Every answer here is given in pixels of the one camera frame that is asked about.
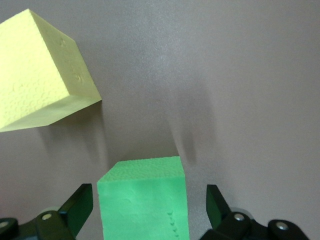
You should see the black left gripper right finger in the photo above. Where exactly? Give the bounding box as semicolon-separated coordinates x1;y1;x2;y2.
199;184;308;240

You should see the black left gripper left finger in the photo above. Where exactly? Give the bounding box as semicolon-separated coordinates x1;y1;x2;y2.
0;183;94;240

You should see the green foam block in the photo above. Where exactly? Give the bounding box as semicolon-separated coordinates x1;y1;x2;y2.
96;156;190;240

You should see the yellow foam block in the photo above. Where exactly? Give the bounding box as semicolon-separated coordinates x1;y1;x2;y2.
0;8;103;133

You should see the brown table cover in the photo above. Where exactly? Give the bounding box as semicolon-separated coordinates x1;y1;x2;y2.
0;0;320;240

